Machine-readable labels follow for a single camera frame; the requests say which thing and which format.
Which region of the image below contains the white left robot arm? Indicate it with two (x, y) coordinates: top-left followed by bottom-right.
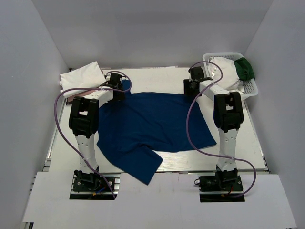
(69, 72), (125, 173)

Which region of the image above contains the white t shirt in basket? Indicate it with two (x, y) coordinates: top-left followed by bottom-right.
(207, 57), (244, 94)

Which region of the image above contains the folded pink t shirt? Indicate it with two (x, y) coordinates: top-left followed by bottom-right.
(61, 87), (99, 105)

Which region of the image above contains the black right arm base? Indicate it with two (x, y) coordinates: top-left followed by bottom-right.
(194, 168), (245, 203)

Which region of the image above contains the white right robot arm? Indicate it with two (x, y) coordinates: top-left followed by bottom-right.
(183, 67), (244, 172)

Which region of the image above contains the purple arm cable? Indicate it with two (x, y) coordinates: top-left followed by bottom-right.
(54, 71), (133, 200)
(185, 61), (257, 197)

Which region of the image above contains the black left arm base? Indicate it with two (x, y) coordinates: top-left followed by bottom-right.
(69, 170), (120, 200)

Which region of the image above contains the folded white t shirt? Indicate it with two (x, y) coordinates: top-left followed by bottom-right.
(60, 62), (105, 91)

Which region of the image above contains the white plastic basket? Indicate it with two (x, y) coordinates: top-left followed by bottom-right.
(202, 52), (258, 100)

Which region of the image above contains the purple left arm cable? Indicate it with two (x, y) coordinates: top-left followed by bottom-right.
(54, 71), (133, 200)

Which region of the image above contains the dark green t shirt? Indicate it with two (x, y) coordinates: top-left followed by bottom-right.
(234, 57), (255, 82)

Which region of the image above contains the blue t shirt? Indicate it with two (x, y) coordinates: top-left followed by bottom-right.
(97, 92), (216, 184)

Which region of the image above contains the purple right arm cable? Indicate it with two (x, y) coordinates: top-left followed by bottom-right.
(185, 61), (257, 197)

